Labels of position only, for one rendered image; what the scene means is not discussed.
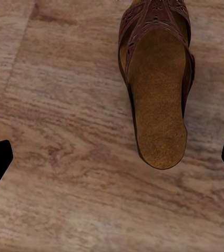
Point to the sandal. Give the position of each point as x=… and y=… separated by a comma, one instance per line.
x=159, y=71

